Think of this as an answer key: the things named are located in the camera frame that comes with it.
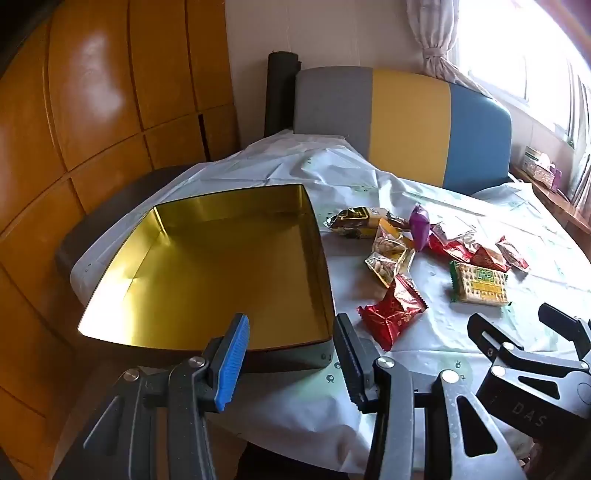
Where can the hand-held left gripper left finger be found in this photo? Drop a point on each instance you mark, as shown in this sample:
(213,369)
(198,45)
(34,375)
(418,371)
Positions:
(233,364)

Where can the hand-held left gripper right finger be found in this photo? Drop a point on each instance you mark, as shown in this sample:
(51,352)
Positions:
(348,364)

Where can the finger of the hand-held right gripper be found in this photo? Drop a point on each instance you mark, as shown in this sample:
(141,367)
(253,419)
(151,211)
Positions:
(489,332)
(563,323)

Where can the plain red snack packet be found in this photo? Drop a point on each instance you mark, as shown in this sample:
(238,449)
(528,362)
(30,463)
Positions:
(450,251)

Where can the gold tin box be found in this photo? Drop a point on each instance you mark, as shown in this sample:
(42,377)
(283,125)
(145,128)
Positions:
(207,258)

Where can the brown sesame cake packet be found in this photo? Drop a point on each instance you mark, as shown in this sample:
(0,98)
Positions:
(353,221)

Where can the green yellow cracker packet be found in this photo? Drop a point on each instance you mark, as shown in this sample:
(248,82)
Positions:
(480,282)

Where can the red gold-patterned snack packet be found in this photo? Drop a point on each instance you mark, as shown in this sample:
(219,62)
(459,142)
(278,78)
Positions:
(392,314)

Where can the red triangular snack packet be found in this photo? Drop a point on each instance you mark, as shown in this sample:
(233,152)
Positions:
(489,259)

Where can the clear red-edged snack packet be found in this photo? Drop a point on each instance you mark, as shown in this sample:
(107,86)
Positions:
(512,254)

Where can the clear peanut packet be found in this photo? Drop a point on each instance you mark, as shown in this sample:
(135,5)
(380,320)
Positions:
(388,247)
(383,270)

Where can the white silver snack packet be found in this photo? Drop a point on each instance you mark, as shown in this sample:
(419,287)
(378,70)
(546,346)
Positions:
(450,230)

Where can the wooden windowsill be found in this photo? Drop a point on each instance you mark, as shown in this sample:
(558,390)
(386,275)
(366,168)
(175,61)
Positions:
(568,212)

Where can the purple snack packet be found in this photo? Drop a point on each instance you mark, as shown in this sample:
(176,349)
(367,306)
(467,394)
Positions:
(419,226)

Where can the orange snack packet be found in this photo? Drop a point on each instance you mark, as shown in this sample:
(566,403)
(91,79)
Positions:
(392,228)

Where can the tissue box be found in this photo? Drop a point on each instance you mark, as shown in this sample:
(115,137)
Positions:
(540,168)

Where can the white cloud-print tablecloth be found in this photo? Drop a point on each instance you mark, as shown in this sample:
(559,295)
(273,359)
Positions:
(286,166)

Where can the grey yellow blue chair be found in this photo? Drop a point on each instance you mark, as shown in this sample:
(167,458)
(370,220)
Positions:
(406,124)

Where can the window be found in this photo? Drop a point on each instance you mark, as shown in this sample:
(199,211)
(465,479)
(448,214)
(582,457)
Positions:
(531,55)

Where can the black rolled mat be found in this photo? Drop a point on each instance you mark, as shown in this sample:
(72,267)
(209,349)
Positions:
(279,92)

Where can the white curtain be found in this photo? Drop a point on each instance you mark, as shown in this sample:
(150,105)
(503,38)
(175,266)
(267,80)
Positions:
(434,37)

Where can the wooden wardrobe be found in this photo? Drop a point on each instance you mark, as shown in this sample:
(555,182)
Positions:
(92,92)

